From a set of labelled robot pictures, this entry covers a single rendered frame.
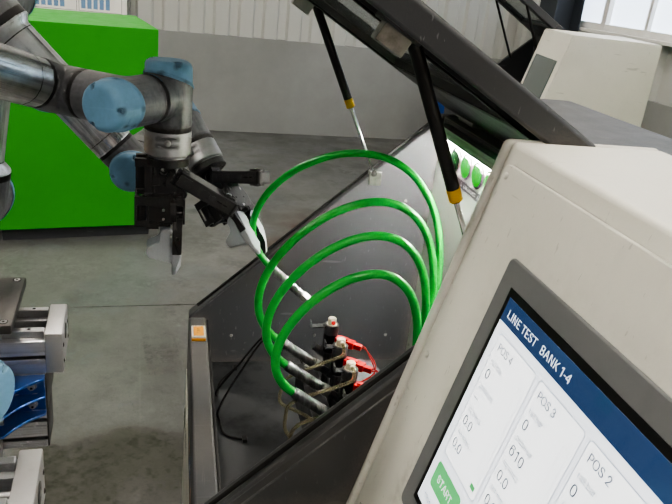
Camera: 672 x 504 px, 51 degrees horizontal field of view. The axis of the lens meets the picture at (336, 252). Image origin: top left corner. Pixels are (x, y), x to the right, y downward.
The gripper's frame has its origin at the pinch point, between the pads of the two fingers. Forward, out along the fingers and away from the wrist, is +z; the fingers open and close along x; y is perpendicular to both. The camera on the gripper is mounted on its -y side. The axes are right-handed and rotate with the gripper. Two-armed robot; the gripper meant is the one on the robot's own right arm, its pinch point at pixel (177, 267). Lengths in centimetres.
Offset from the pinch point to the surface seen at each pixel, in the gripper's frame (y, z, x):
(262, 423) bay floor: -18.1, 38.1, -6.0
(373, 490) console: -27, 15, 41
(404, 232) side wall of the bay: -52, 4, -31
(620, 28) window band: -388, -31, -481
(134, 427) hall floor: 14, 121, -120
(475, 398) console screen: -32, -9, 54
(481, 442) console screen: -32, -6, 59
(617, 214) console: -39, -33, 60
